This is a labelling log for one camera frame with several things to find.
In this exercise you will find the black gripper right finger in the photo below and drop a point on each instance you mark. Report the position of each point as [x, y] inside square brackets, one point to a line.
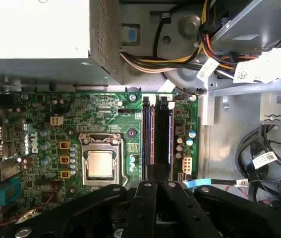
[192, 213]

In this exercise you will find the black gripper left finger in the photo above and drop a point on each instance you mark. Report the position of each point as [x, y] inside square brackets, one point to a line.
[140, 213]

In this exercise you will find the black RAM slot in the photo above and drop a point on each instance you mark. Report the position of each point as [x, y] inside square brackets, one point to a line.
[145, 138]
[151, 138]

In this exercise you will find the metal CPU socket cover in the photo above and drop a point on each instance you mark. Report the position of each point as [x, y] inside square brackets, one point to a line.
[117, 158]

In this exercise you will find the silver CPU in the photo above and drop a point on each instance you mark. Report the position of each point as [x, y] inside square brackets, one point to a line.
[100, 164]

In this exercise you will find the black PC case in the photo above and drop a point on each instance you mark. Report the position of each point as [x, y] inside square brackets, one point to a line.
[219, 148]

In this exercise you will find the green Dell motherboard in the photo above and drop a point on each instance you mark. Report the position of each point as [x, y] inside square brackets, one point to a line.
[100, 111]

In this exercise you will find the grey power supply unit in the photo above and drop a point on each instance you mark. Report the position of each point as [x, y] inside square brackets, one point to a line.
[103, 37]

